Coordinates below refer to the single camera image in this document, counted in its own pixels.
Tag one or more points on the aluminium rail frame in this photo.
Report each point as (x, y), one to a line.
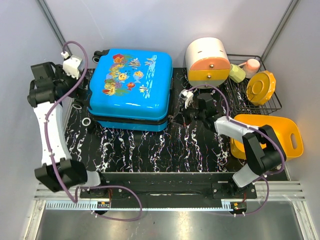
(124, 199)

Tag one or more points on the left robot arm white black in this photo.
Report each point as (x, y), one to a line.
(58, 170)

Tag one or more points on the white drawer cabinet with orange drawers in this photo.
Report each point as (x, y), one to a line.
(207, 63)

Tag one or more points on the green faceted cup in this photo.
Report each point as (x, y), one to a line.
(236, 73)

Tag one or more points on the yellow plastic basket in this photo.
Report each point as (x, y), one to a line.
(285, 129)

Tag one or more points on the blue fish-print suitcase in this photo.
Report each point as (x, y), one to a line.
(130, 89)

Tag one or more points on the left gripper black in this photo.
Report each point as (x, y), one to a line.
(81, 93)

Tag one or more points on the black wire dish rack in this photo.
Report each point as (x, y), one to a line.
(239, 104)

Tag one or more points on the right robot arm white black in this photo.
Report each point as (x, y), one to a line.
(262, 148)

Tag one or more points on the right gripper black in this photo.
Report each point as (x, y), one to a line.
(179, 119)

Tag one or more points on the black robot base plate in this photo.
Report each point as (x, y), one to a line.
(213, 185)

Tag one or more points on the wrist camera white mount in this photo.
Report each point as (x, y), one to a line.
(71, 65)
(187, 96)

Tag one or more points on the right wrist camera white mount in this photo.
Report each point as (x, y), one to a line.
(187, 96)

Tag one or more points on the black marble pattern mat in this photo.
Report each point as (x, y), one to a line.
(177, 148)

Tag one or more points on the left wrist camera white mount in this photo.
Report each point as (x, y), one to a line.
(71, 65)

